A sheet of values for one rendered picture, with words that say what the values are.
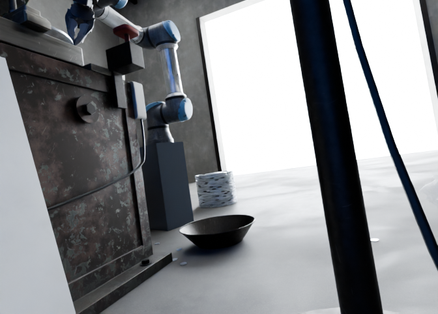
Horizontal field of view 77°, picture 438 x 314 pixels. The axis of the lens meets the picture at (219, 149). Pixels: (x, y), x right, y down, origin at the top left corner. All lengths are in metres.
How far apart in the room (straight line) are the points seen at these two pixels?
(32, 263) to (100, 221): 0.27
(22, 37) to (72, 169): 0.34
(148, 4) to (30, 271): 6.70
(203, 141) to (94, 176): 4.86
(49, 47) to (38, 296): 0.60
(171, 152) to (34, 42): 0.85
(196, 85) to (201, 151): 1.37
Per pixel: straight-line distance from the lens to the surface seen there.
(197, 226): 1.21
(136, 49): 0.95
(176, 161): 1.50
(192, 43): 6.12
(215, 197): 1.95
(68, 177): 0.78
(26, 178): 0.65
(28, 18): 0.86
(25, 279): 0.61
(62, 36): 1.09
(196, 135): 5.70
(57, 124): 0.79
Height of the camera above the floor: 0.30
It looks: 3 degrees up
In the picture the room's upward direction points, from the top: 8 degrees counter-clockwise
